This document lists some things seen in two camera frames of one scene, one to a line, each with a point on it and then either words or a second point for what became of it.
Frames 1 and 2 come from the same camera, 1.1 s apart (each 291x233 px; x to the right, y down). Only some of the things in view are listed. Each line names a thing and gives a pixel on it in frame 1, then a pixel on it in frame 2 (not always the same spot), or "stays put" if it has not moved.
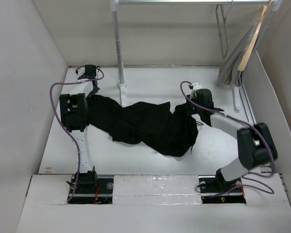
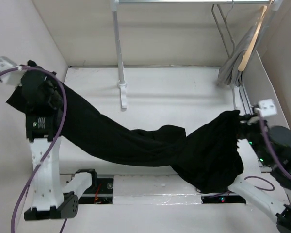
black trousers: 171,131 to 209,158
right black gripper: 187,107 to 245,121
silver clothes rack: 116,5 stays put
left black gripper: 93,91 to 22,83
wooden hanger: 253,39 stays put
